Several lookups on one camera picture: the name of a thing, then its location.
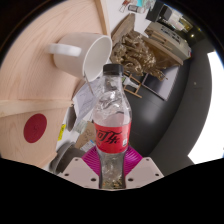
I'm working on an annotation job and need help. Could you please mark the colourful printed book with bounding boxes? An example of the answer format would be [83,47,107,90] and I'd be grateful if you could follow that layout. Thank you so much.
[119,0,156,14]

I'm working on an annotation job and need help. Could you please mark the light wooden drawing board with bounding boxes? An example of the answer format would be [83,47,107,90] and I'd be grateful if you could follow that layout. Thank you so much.
[0,0,111,168]

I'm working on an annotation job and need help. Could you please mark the clear red-label drink bottle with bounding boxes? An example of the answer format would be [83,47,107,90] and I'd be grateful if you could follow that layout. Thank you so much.
[92,63,133,190]

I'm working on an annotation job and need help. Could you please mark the white bottle with green label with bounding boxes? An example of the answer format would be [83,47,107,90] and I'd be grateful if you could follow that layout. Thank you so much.
[122,77,139,89]

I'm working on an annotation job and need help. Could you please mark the black box stack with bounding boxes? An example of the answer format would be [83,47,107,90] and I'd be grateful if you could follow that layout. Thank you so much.
[146,1,174,23]

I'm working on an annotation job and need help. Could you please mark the yellow tag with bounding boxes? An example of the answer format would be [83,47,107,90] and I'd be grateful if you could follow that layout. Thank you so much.
[57,123,67,142]

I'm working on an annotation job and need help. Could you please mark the black wall screen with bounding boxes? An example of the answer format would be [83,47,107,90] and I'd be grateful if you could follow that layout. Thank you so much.
[138,64,181,102]

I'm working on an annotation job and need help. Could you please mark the wooden easel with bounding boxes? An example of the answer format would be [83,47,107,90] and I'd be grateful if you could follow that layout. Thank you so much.
[121,71,151,99]

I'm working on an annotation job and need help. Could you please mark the golden relief sculpture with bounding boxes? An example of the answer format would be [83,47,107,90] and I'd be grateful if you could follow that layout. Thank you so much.
[109,13,184,83]

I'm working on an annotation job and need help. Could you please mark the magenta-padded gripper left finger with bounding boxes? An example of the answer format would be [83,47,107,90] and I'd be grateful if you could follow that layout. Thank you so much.
[61,145,101,190]

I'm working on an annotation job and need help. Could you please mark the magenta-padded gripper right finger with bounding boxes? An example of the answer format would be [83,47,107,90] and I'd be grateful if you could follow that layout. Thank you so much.
[124,145,165,190]

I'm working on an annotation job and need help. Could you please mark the grey plant saucer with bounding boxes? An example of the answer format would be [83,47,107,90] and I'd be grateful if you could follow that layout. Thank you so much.
[49,141,76,174]

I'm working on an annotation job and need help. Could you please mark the white ceramic mug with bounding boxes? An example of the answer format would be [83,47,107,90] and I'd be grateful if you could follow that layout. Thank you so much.
[44,32,113,82]

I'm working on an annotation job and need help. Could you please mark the brown cardboard box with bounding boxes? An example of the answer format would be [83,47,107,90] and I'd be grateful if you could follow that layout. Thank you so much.
[74,120,98,149]

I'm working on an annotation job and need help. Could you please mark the open newspaper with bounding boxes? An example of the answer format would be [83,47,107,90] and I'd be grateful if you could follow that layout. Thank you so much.
[71,78,104,134]

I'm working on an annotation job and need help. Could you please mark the flat round red coaster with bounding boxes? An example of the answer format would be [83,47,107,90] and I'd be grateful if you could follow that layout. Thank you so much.
[23,113,48,144]

